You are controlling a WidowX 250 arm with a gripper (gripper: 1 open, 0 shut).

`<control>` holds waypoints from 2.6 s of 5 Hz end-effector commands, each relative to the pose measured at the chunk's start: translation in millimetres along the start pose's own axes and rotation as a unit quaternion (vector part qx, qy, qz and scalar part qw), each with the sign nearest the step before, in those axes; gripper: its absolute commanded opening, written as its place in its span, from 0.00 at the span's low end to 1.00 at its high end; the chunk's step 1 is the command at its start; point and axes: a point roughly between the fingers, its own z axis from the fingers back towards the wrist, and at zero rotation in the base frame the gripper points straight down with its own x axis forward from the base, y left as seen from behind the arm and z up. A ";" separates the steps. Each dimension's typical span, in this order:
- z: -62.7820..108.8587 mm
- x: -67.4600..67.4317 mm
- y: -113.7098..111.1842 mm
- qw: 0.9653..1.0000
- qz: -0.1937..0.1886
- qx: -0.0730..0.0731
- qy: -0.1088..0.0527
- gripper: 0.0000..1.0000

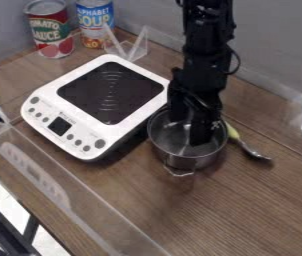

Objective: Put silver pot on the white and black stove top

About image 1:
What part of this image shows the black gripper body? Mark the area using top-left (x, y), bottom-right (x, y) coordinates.
top-left (169, 54), bottom-right (231, 100)

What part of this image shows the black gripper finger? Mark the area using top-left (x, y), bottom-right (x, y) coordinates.
top-left (189, 96), bottom-right (221, 146)
top-left (167, 68), bottom-right (188, 122)

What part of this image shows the silver pot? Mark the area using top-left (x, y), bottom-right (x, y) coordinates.
top-left (147, 109), bottom-right (228, 177)

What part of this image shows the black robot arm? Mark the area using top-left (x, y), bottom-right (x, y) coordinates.
top-left (167, 0), bottom-right (240, 146)

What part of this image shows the white and black stove top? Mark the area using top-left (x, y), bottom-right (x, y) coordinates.
top-left (20, 54), bottom-right (168, 161)

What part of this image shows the alphabet soup can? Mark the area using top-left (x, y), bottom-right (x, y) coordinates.
top-left (76, 0), bottom-right (115, 49)

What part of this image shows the tomato sauce can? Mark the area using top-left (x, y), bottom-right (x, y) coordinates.
top-left (22, 0), bottom-right (75, 59)

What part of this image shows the clear acrylic front barrier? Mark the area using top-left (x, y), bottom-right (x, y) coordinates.
top-left (0, 107), bottom-right (171, 256)

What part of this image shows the green handled spoon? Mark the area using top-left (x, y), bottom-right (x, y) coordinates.
top-left (224, 122), bottom-right (271, 161)

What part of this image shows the clear acrylic corner bracket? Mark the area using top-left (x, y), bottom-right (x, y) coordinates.
top-left (103, 24), bottom-right (148, 62)

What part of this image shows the black table leg frame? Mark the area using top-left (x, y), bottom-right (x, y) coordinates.
top-left (0, 212), bottom-right (41, 256)

